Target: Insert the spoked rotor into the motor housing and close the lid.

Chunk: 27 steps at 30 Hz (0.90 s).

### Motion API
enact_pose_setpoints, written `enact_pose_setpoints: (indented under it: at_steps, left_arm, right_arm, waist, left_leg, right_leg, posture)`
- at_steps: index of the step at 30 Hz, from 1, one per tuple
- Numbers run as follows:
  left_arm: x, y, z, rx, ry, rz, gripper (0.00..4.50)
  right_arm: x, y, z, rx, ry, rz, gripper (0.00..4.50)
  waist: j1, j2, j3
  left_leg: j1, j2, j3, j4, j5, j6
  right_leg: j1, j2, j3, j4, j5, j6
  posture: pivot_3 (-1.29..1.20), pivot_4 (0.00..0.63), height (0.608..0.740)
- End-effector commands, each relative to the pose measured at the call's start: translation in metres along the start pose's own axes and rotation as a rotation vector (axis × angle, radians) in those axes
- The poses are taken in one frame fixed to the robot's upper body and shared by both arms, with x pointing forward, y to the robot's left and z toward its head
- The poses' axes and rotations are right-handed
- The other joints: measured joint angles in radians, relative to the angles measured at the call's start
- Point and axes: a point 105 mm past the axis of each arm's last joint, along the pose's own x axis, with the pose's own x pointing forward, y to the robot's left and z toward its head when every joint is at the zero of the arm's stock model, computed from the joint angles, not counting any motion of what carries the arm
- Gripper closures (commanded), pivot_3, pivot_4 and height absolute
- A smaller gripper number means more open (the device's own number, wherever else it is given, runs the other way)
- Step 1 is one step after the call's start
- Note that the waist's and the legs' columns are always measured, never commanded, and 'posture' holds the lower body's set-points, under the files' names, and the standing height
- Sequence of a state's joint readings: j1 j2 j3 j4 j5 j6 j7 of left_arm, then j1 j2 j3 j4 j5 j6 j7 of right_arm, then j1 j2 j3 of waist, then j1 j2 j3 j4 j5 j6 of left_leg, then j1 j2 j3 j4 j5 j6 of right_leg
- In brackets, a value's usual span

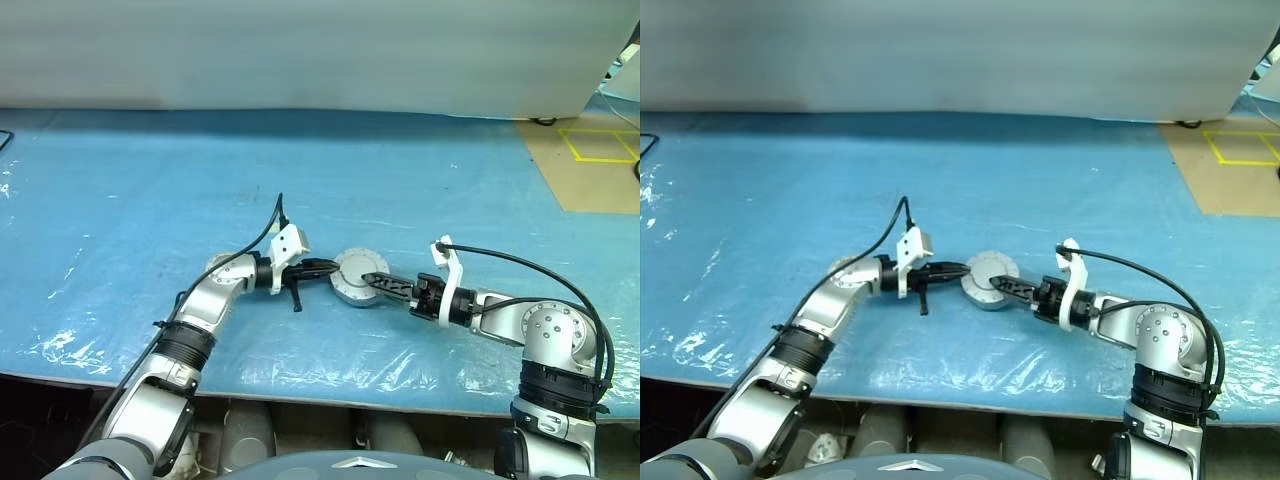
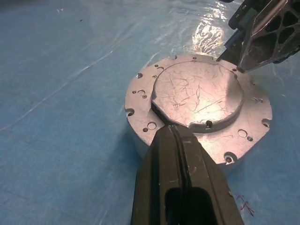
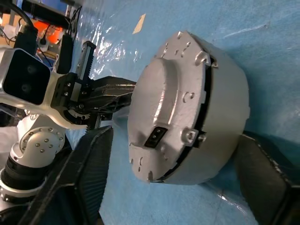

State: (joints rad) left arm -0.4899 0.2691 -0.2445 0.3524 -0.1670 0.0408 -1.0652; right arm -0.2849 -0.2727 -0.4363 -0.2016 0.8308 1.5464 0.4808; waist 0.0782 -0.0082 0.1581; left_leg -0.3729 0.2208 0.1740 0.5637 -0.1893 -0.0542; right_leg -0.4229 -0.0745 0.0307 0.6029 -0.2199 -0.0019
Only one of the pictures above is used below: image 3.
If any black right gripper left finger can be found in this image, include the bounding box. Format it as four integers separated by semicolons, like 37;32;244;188
27;126;114;225

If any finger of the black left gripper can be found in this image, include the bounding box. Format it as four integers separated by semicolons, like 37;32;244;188
90;87;136;115
91;76;137;94

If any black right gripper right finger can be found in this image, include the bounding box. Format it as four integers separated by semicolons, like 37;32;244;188
234;131;300;225

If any silver round motor lid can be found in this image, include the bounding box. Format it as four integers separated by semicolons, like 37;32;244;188
127;30;220;183

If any silver round motor housing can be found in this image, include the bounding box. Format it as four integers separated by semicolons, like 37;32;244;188
161;38;250;186

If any black rectangular plug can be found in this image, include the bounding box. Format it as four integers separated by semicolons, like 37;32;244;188
57;34;74;75

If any tan tape piece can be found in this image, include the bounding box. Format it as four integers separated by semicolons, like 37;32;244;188
132;13;147;35

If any orange object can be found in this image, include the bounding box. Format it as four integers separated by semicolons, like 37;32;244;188
32;20;64;45

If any black bar device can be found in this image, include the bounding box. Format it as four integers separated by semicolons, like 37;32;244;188
22;0;82;26

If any blue table cover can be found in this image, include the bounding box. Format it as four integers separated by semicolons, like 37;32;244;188
63;0;300;225

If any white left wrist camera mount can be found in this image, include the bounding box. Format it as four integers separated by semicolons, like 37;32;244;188
0;48;88;130

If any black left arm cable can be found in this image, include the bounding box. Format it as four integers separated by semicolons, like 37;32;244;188
7;3;39;57

